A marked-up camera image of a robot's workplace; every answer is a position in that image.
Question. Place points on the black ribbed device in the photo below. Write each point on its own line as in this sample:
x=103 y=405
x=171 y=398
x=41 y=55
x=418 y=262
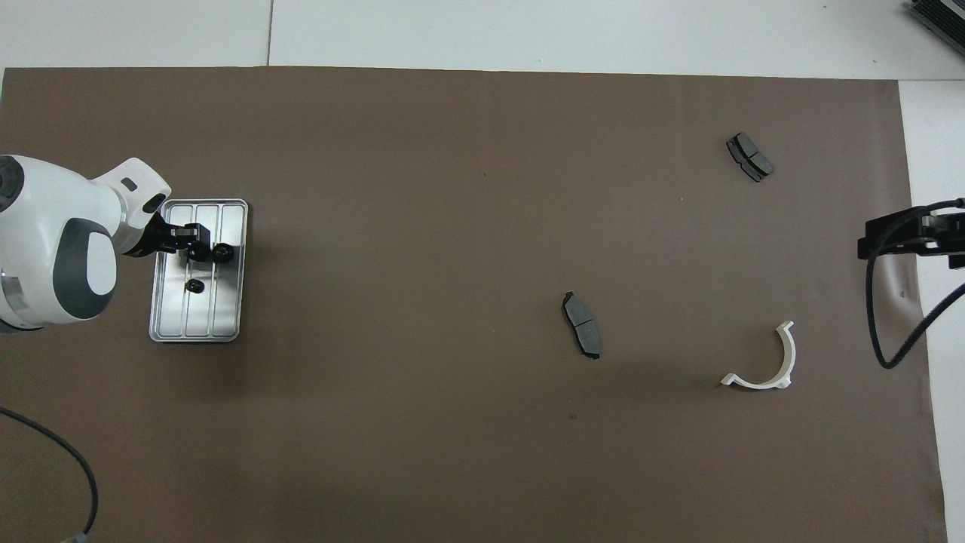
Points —
x=941 y=21

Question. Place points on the black bearing gear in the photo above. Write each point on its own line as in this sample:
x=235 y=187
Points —
x=222 y=253
x=194 y=286

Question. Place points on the silver metal tray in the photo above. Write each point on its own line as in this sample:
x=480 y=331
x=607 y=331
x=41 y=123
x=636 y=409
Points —
x=226 y=309

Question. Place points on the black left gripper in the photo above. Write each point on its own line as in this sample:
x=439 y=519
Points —
x=162 y=237

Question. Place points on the long dark grey brake pad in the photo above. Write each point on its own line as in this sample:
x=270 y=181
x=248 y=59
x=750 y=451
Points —
x=582 y=324

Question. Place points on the white semicircular plastic bracket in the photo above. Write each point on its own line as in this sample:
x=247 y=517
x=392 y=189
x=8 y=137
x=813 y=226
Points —
x=784 y=362

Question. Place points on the brown paper table mat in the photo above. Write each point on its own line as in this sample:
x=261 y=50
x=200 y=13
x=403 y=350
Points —
x=452 y=302

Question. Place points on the short dark grey brake pad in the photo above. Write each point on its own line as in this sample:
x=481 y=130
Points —
x=750 y=157

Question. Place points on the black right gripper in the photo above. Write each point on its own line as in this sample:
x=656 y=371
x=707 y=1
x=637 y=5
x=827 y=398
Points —
x=946 y=234

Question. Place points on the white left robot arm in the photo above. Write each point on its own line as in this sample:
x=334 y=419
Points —
x=53 y=226

